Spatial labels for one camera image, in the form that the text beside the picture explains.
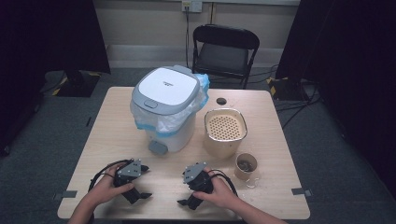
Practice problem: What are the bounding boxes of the beige strainer bucket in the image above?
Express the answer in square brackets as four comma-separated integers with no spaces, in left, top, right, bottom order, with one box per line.
[203,107,248,160]

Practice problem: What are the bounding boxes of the right hand-held gripper cable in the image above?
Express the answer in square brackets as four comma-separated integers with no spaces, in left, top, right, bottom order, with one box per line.
[207,169,239,198]

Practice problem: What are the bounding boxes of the hand-held gripper cable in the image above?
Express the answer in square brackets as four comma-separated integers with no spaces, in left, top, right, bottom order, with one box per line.
[88,159,134,192]
[207,169,239,198]

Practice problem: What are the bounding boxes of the grey tape strip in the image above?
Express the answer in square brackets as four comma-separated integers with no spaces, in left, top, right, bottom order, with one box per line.
[52,189,78,201]
[290,187,314,198]

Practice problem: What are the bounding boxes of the person's right hand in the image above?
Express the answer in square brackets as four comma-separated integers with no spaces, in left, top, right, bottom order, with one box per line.
[191,167,239,210]

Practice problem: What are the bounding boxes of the spilled water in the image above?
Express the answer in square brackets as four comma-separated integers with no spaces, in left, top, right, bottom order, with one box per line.
[245,176,262,189]

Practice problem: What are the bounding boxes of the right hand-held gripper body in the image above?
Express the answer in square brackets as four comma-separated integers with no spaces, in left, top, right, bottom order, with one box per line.
[182,161,216,196]

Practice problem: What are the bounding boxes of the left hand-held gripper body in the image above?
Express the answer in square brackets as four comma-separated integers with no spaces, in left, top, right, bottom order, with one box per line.
[112,158,144,195]

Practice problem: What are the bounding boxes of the person's left hand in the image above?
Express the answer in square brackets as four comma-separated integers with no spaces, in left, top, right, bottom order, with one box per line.
[83,162,136,207]

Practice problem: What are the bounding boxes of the white wall socket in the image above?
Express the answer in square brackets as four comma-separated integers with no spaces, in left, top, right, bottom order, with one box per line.
[181,0,204,14]

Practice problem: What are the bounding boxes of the left hand-held gripper cable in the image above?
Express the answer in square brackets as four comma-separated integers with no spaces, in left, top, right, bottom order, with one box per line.
[88,159,134,192]

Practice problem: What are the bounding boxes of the dark curtain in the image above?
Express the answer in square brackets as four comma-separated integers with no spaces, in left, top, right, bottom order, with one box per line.
[275,0,396,200]
[0,0,112,157]

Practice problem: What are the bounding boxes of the black folding chair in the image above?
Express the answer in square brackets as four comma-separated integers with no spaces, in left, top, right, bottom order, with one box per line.
[191,23,261,90]

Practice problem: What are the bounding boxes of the black wall power cable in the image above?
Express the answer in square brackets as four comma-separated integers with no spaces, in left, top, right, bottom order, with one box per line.
[185,6,191,68]

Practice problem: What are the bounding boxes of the wet dark tea leaves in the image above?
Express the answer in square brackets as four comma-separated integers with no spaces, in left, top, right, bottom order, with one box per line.
[237,160,255,173]

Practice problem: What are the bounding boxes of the white and blue trash bag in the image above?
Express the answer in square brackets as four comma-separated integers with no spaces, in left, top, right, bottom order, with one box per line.
[130,73,210,138]

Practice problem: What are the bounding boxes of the black floor cables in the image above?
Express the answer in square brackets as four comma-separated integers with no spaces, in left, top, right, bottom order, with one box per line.
[248,63,322,131]

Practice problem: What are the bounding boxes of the white lidded trash can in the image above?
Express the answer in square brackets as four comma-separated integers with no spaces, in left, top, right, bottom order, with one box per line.
[130,64,210,156]

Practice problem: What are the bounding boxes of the brown paper cup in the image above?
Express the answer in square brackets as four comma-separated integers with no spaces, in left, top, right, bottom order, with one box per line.
[233,152,259,182]

